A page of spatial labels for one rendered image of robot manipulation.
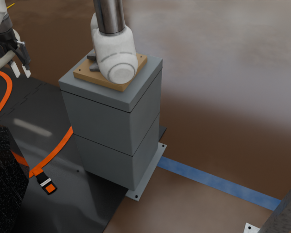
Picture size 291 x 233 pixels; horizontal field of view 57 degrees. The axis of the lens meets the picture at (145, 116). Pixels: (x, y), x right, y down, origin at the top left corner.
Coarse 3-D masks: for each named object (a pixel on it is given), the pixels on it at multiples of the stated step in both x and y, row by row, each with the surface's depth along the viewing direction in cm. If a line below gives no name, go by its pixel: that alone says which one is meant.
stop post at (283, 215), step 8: (288, 192) 119; (288, 200) 114; (280, 208) 122; (288, 208) 115; (272, 216) 131; (280, 216) 121; (288, 216) 118; (248, 224) 162; (264, 224) 142; (272, 224) 127; (280, 224) 124; (288, 224) 122; (248, 232) 158; (256, 232) 158; (264, 232) 136; (272, 232) 132; (280, 232) 128; (288, 232) 126
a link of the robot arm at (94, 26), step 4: (92, 20) 116; (96, 20) 114; (124, 20) 120; (92, 24) 116; (96, 24) 114; (92, 28) 117; (96, 28) 116; (92, 32) 118; (92, 36) 119; (92, 40) 121
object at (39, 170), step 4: (40, 168) 182; (32, 172) 180; (36, 172) 180; (40, 172) 181; (36, 176) 179; (40, 176) 180; (44, 176) 180; (40, 180) 178; (44, 180) 178; (48, 180) 179; (40, 184) 177; (44, 184) 177; (48, 184) 179; (52, 184) 179; (44, 188) 177; (48, 188) 176; (52, 188) 176; (56, 188) 177; (48, 192) 175
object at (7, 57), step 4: (16, 32) 124; (16, 36) 121; (8, 52) 112; (12, 52) 113; (4, 56) 110; (8, 56) 111; (12, 56) 113; (0, 60) 109; (4, 60) 110; (8, 60) 111; (0, 64) 108; (4, 64) 110
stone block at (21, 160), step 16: (0, 128) 130; (0, 144) 126; (16, 144) 143; (0, 160) 127; (16, 160) 136; (0, 176) 130; (16, 176) 140; (0, 192) 134; (16, 192) 145; (0, 208) 138; (16, 208) 149; (0, 224) 142
